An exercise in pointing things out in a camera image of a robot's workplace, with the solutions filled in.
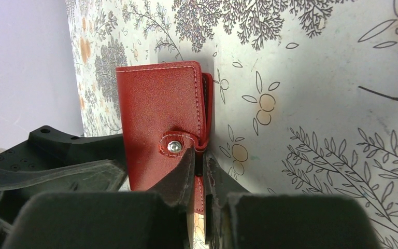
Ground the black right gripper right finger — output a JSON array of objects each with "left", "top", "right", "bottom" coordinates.
[{"left": 203, "top": 152, "right": 380, "bottom": 248}]

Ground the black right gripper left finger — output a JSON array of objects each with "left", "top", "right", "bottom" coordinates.
[{"left": 3, "top": 148, "right": 195, "bottom": 248}]

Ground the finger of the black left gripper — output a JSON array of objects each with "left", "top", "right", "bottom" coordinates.
[
  {"left": 0, "top": 160, "right": 127, "bottom": 227},
  {"left": 0, "top": 126, "right": 125, "bottom": 170}
]

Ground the red leather card holder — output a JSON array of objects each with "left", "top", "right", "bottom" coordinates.
[{"left": 116, "top": 61, "right": 214, "bottom": 215}]

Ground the floral patterned table mat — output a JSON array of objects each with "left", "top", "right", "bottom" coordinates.
[{"left": 65, "top": 1, "right": 398, "bottom": 248}]

